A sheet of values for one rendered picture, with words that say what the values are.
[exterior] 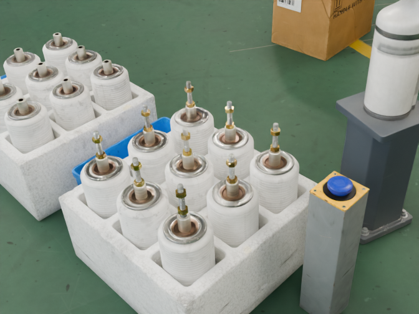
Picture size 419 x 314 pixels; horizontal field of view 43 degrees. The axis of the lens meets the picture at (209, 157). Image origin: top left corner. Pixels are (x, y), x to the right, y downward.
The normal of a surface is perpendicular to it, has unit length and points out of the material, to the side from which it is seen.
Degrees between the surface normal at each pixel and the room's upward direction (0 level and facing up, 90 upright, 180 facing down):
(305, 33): 89
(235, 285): 90
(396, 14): 19
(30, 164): 90
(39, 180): 90
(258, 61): 0
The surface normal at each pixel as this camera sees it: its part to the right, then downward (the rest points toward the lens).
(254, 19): -0.05, -0.78
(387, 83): -0.46, 0.57
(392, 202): 0.45, 0.54
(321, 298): -0.71, 0.47
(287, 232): 0.70, 0.42
